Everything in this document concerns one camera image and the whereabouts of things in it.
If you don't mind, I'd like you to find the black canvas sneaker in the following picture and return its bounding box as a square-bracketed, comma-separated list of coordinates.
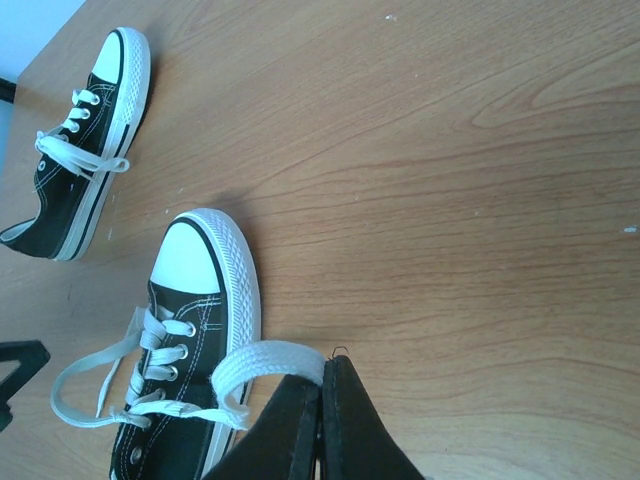
[110, 208, 261, 479]
[1, 27, 151, 261]

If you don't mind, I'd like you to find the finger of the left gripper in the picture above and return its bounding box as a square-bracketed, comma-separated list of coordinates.
[0, 340, 51, 432]

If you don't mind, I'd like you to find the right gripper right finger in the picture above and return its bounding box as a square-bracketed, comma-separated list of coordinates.
[321, 355, 423, 479]

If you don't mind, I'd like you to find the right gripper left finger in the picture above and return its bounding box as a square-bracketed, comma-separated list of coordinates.
[205, 375, 320, 480]

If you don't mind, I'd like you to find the left black frame post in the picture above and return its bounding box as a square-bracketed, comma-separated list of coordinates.
[0, 78, 16, 104]

